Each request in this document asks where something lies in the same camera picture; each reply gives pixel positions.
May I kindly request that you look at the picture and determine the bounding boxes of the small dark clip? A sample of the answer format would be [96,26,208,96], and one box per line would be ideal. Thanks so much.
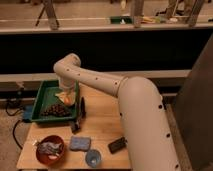
[70,121,81,134]

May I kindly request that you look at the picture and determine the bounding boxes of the blue sponge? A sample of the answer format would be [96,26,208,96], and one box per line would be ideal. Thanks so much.
[69,136,91,151]

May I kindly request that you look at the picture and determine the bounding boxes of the green box in background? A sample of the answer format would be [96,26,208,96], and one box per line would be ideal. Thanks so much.
[110,16,132,24]

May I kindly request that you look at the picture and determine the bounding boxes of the blue power box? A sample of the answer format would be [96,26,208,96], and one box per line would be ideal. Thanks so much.
[22,105,33,123]

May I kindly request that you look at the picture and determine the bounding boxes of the red bowl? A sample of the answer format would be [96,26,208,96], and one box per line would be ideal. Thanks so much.
[36,135,65,166]

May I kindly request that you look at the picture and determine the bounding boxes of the grey crumpled cloth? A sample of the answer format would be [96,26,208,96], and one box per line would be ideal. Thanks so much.
[37,142,62,156]

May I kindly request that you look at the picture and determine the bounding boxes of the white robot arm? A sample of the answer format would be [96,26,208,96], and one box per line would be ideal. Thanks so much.
[53,53,181,171]

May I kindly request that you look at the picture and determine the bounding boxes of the dark grape bunch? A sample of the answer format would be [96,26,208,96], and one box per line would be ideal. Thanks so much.
[42,104,70,117]

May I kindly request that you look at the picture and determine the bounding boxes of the blue plastic cup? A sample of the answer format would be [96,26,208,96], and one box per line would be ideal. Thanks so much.
[85,149,101,168]

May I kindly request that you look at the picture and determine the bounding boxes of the orange apple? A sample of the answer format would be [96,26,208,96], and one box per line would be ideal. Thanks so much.
[64,97,72,105]

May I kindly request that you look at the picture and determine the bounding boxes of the black rectangular block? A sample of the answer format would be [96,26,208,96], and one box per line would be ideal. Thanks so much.
[108,137,126,154]

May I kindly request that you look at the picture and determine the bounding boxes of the black cable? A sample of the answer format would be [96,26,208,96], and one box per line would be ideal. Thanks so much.
[5,96,26,150]

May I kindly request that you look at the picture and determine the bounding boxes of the green plastic tray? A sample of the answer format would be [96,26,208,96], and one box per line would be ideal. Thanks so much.
[31,80,79,123]

